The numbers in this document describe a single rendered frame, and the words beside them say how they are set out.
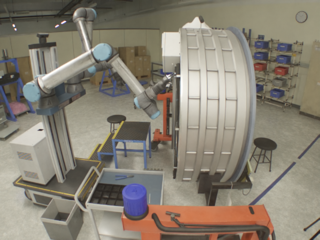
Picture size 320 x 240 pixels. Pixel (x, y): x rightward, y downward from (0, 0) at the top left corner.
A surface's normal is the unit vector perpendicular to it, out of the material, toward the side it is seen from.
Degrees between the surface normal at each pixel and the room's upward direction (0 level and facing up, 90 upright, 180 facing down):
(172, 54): 42
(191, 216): 0
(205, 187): 90
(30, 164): 90
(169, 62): 132
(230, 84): 59
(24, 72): 90
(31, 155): 90
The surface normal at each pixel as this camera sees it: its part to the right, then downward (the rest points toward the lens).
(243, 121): -0.07, 0.20
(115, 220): 0.00, -0.92
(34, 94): 0.01, 0.42
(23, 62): 0.58, 0.32
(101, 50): 0.22, 0.33
